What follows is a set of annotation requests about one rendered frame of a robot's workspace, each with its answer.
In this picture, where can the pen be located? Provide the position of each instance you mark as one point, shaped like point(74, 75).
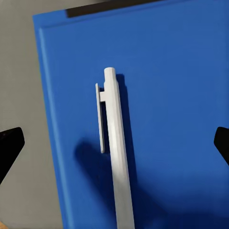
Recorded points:
point(121, 183)

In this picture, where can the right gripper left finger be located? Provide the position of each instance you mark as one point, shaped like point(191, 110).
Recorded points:
point(11, 143)

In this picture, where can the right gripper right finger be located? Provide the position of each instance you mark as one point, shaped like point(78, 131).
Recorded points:
point(221, 141)

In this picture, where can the swivel chair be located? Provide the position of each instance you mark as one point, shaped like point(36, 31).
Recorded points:
point(28, 193)

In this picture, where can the folder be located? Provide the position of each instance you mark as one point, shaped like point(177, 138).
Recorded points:
point(171, 59)

